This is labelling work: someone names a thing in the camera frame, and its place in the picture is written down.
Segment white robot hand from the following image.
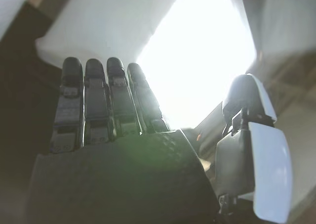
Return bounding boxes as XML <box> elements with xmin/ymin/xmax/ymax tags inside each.
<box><xmin>26</xmin><ymin>57</ymin><xmax>293</xmax><ymax>224</ymax></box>

